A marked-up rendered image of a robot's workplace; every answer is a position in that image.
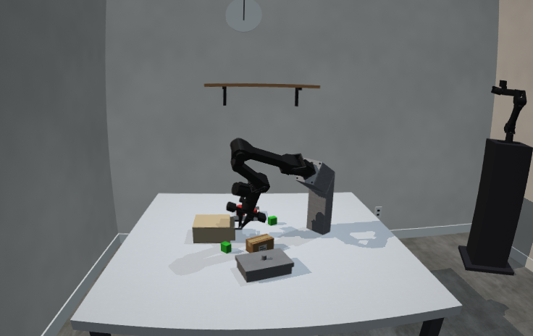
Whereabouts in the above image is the green block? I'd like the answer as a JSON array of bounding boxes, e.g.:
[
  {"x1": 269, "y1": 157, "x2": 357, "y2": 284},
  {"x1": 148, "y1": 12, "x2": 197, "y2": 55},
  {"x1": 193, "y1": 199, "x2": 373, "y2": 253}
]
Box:
[
  {"x1": 221, "y1": 241, "x2": 232, "y2": 253},
  {"x1": 268, "y1": 216, "x2": 277, "y2": 226}
]

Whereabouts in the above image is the brown cardboard box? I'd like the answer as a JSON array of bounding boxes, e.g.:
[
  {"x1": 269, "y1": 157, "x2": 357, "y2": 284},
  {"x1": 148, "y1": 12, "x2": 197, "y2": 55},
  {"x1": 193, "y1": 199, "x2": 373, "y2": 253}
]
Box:
[{"x1": 245, "y1": 234, "x2": 274, "y2": 253}]

